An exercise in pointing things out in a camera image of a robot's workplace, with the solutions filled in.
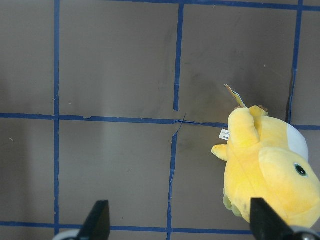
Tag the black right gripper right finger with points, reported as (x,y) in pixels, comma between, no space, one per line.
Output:
(266,224)

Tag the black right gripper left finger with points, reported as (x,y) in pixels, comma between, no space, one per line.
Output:
(97,225)

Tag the yellow plush toy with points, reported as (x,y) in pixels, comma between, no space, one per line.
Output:
(267,158)

